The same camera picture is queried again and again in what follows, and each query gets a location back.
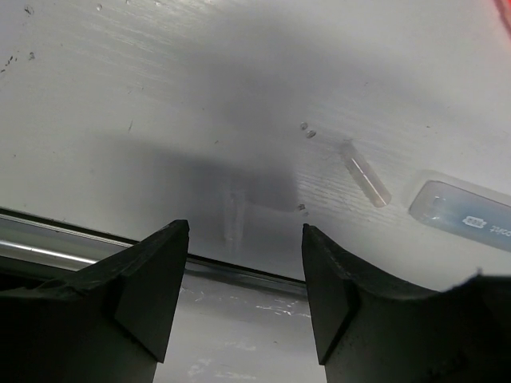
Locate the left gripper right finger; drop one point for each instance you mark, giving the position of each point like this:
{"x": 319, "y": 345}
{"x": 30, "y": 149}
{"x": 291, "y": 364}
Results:
{"x": 370, "y": 326}

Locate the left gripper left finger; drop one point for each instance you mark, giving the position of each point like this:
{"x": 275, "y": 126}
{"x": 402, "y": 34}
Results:
{"x": 108, "y": 322}

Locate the clear pen cap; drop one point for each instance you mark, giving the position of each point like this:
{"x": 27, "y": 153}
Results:
{"x": 364, "y": 175}
{"x": 234, "y": 212}

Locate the blue highlighter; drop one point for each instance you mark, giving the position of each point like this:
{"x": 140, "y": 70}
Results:
{"x": 461, "y": 208}

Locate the orange thin pen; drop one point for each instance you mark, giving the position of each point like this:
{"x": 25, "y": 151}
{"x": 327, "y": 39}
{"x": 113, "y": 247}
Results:
{"x": 504, "y": 11}

